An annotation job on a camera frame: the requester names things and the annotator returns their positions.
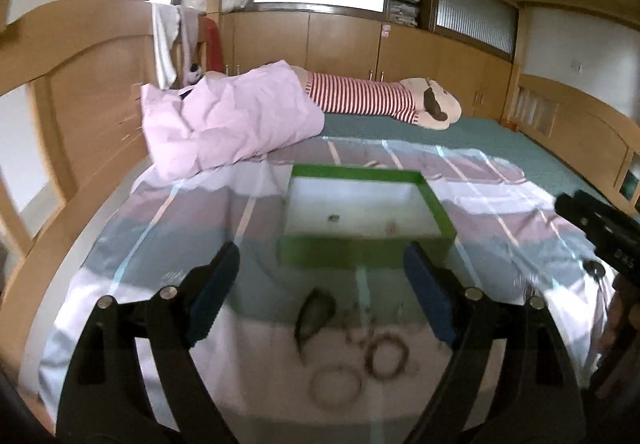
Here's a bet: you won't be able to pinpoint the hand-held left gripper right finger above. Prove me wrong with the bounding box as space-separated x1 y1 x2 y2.
404 243 586 444

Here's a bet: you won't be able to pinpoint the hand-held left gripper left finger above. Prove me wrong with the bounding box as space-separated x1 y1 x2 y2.
55 241 241 444

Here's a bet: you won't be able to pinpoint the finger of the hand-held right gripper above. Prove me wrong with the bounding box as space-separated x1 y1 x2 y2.
554 190 608 245

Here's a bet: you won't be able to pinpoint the dark red beaded bracelet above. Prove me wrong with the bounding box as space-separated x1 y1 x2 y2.
366 330 412 379

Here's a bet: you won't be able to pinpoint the green cardboard box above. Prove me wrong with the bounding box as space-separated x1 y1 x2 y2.
278 164 457 269

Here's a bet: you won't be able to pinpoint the dark hair clip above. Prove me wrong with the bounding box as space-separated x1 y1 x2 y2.
296 288 337 354

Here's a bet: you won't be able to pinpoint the pale beaded bracelet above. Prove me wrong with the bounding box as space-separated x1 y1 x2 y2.
310 363 364 409

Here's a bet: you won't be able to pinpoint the striped bed sheet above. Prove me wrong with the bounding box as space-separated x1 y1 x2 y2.
37 138 613 430

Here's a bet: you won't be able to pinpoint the wooden footboard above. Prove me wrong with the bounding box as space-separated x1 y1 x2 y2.
505 74 640 217

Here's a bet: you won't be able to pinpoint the pink quilt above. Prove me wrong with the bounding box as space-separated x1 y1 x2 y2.
140 60 327 181

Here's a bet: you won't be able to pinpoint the striped long plush doll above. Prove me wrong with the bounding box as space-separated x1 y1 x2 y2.
295 66 462 131

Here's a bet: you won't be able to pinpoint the narrow frosted glass window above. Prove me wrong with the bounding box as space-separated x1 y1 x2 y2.
434 0 518 58

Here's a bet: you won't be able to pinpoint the wooden headboard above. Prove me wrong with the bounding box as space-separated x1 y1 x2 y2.
0 0 166 425

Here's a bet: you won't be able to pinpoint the red cloth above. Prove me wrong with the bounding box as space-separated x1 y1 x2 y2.
200 18 223 73

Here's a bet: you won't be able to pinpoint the white hanging towel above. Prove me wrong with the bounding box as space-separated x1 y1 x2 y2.
151 2 183 89

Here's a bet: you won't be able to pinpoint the wooden wall cabinets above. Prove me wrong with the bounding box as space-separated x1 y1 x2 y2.
217 8 516 122

